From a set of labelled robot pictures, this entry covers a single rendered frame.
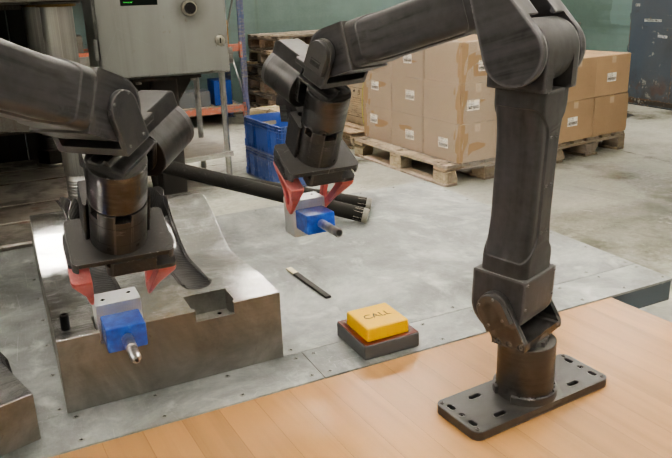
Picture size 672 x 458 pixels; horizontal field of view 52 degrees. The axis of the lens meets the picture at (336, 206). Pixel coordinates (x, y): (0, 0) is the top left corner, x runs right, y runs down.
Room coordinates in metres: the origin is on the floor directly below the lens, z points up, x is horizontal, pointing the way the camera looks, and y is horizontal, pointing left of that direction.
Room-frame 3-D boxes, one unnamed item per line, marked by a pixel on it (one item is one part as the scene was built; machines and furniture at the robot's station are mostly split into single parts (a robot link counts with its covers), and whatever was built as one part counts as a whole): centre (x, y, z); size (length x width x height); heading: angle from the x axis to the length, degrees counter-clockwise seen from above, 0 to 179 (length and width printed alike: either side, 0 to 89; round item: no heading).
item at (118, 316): (0.69, 0.24, 0.89); 0.13 x 0.05 x 0.05; 26
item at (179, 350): (0.96, 0.30, 0.87); 0.50 x 0.26 x 0.14; 26
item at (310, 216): (0.93, 0.03, 0.94); 0.13 x 0.05 x 0.05; 25
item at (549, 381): (0.68, -0.20, 0.84); 0.20 x 0.07 x 0.08; 120
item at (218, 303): (0.78, 0.16, 0.87); 0.05 x 0.05 x 0.04; 26
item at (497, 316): (0.69, -0.20, 0.90); 0.09 x 0.06 x 0.06; 136
